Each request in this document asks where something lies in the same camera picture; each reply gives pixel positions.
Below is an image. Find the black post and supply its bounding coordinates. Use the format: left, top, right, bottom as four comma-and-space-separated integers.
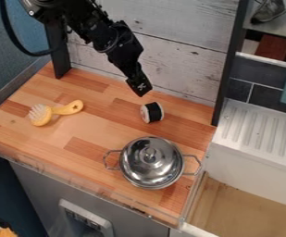
210, 0, 251, 127
44, 18, 74, 80

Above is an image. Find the person's foot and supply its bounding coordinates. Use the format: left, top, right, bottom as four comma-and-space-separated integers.
248, 0, 286, 25

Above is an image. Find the toy sink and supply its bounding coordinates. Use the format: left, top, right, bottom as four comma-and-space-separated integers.
204, 97, 286, 211

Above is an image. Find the black cable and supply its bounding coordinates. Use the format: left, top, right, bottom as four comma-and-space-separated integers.
0, 0, 61, 57

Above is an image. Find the silver lid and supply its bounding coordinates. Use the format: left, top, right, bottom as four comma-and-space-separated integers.
118, 136, 186, 190

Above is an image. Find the yellow brush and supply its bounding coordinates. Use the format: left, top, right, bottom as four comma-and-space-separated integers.
27, 99, 86, 128

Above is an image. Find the black and white toy sushi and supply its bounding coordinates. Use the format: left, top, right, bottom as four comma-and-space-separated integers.
138, 101, 167, 125

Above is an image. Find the silver pot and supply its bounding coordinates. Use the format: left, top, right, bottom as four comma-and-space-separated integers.
101, 144, 204, 191

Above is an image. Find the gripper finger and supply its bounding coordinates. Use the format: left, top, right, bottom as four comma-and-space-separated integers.
123, 69, 155, 98

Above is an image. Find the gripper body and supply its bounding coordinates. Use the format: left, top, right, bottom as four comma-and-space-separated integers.
93, 19, 145, 81

